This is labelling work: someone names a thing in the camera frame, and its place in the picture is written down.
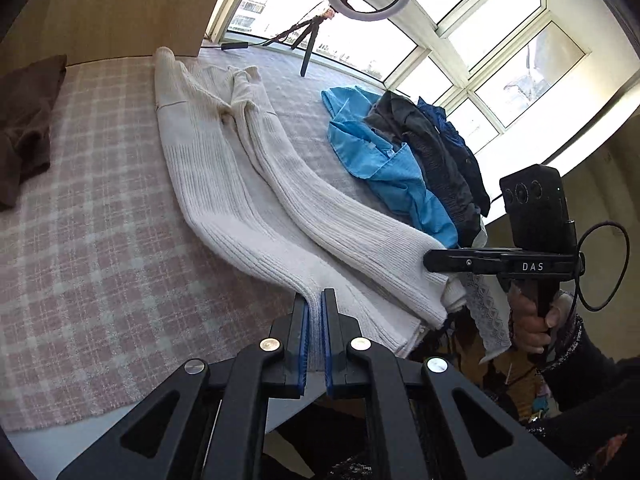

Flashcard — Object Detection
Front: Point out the cream knit cardigan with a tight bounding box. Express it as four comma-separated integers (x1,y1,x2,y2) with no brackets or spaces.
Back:
154,47,466,356

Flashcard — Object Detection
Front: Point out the person's right hand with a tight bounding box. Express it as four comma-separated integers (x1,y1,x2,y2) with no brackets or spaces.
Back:
508,284,576,356

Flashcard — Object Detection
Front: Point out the white lace cloth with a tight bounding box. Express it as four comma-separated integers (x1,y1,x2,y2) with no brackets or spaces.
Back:
442,272,512,364

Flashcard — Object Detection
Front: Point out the black phone on gripper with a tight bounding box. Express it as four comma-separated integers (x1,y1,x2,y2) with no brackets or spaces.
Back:
499,165,577,255

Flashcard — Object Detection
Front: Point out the dark blue striped garment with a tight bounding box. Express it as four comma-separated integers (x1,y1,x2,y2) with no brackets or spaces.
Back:
416,98,491,218

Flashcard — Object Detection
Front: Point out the light blue shirt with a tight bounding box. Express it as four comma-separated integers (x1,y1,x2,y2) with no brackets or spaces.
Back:
321,87,458,248

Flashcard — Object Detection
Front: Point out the black garment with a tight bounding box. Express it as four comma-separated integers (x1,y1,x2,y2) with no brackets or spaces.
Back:
364,91,484,248

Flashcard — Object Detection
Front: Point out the brown folded garment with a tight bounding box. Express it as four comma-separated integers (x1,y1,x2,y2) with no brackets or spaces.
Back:
1,54,67,210

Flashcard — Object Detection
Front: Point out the light oak wardrobe panel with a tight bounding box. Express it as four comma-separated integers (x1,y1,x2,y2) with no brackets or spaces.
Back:
1,0,217,72

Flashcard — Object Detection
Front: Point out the black cable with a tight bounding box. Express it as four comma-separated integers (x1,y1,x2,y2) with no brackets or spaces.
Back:
569,220,632,313

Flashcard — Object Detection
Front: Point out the black inline cable controller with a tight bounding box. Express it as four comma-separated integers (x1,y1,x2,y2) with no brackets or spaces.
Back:
219,41,250,51

